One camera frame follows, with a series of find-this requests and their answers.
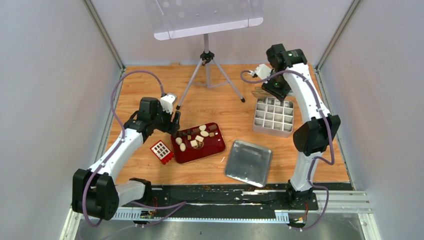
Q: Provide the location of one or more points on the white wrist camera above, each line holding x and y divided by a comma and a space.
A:
167, 102
262, 71

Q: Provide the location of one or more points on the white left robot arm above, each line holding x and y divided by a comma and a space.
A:
94, 191

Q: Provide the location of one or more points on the silver tin lid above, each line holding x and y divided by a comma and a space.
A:
249, 163

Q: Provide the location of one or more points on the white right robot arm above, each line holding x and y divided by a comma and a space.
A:
314, 138

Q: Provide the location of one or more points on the dark chocolate piece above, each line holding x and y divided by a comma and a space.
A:
181, 134

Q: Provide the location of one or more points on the steel tongs with white hinge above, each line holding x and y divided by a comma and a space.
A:
260, 94

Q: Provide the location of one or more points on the clear acrylic panel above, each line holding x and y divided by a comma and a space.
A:
173, 19

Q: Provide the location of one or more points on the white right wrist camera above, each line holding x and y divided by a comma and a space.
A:
262, 71

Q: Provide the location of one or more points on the white square chocolate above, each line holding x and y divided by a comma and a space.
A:
199, 138
194, 143

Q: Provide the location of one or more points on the grey tripod stand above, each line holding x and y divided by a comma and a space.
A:
206, 58

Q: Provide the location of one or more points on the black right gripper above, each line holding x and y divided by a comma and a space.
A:
279, 91

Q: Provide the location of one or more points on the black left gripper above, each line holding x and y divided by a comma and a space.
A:
171, 122

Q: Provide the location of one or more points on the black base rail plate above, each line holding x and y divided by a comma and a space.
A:
228, 201

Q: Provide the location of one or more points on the divided silver tin box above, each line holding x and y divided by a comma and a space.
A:
273, 117

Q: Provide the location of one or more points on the dark red chocolate tray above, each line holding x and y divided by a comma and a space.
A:
209, 147

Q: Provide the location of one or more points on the brown chocolate block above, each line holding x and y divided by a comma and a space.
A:
212, 127

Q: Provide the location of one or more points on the red grid mould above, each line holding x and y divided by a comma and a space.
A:
162, 152

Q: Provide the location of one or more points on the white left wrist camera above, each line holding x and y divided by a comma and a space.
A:
167, 102

